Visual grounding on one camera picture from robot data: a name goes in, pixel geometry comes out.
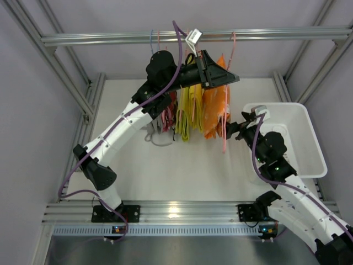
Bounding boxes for pink hanger of orange trousers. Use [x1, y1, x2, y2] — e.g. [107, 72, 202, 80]
[221, 32, 236, 154]

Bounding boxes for orange trousers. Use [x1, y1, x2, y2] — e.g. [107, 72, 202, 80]
[203, 54, 232, 140]

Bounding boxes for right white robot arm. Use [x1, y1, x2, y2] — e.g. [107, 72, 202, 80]
[224, 111, 352, 264]

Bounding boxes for yellow trousers right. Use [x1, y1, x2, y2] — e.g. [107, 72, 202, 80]
[189, 84, 204, 133]

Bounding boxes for yellow-green trousers left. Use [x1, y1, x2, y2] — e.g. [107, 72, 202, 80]
[175, 86, 192, 142]

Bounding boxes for pink camouflage trousers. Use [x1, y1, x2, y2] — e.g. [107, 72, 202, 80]
[161, 92, 178, 132]

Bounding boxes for blue hanger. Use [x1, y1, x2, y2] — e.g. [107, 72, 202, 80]
[149, 29, 158, 55]

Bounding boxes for white plastic basket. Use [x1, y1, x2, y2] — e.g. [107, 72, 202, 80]
[243, 103, 327, 179]

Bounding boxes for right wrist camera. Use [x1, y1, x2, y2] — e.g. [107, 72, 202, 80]
[250, 105, 271, 123]

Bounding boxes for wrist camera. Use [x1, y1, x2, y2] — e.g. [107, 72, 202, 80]
[250, 105, 271, 123]
[185, 28, 203, 57]

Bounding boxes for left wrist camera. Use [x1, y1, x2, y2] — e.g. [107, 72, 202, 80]
[185, 28, 203, 57]

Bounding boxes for grey trousers with drawstring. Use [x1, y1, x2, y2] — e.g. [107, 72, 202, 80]
[142, 115, 175, 147]

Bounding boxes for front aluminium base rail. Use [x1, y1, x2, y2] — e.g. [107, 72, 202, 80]
[41, 200, 342, 225]

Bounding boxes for aluminium hanging rail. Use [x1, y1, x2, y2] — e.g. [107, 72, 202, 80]
[41, 26, 352, 47]

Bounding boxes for slotted grey cable duct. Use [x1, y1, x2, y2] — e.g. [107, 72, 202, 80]
[52, 225, 267, 237]

